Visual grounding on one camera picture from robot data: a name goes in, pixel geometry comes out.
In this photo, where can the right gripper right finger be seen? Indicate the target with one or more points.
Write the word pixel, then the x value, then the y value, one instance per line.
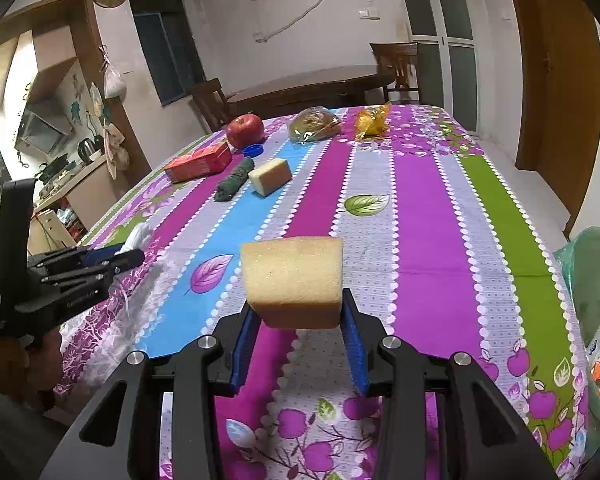
pixel 440 415

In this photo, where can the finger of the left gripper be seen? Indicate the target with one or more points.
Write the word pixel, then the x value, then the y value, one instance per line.
pixel 118 262
pixel 92 255

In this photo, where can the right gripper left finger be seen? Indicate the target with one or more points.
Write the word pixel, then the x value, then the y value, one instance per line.
pixel 117 434

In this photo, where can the green cloth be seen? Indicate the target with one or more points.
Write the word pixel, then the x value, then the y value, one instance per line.
pixel 230 185

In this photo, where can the yellow sponge block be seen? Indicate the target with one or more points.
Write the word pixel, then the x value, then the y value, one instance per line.
pixel 269 177
pixel 294 283

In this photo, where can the white knotted cloth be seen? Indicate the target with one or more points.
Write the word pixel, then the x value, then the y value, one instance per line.
pixel 137 239

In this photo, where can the green lined trash bin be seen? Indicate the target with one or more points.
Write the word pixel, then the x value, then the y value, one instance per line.
pixel 579 261

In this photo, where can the person left hand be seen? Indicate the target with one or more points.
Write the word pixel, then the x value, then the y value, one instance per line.
pixel 26 374

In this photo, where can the black electric kettle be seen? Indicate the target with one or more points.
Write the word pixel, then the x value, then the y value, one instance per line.
pixel 89 149

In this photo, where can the red carton box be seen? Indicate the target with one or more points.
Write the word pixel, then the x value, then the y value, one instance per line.
pixel 210 160

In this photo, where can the hanging white plastic bag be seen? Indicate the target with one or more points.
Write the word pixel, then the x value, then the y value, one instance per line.
pixel 114 85

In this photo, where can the blue bottle cap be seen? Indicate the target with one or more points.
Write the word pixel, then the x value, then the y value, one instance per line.
pixel 253 150

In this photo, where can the red apple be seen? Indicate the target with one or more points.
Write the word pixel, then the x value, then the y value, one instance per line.
pixel 245 130

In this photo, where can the wooden chair left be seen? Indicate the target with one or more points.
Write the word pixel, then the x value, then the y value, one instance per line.
pixel 212 103

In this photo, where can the wooden chair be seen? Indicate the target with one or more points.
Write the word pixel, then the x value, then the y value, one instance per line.
pixel 400 59
pixel 212 103

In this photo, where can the floral striped tablecloth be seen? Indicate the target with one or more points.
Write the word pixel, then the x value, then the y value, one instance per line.
pixel 436 245

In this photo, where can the dark window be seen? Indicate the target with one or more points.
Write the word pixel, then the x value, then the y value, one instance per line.
pixel 168 47

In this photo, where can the bagged bread bun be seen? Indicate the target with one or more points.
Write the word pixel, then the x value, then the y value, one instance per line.
pixel 314 124

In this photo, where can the dark wooden dining table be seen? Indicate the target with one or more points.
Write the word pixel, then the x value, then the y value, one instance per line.
pixel 342 86

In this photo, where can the yellow candy wrapper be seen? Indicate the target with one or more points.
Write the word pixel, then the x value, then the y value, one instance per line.
pixel 372 122

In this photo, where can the wooden chair right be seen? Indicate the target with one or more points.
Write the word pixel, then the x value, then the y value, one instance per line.
pixel 400 59

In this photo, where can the brown wooden door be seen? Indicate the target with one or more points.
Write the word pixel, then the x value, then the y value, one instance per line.
pixel 560 119

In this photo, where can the white glass double door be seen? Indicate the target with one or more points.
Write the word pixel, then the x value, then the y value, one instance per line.
pixel 447 72

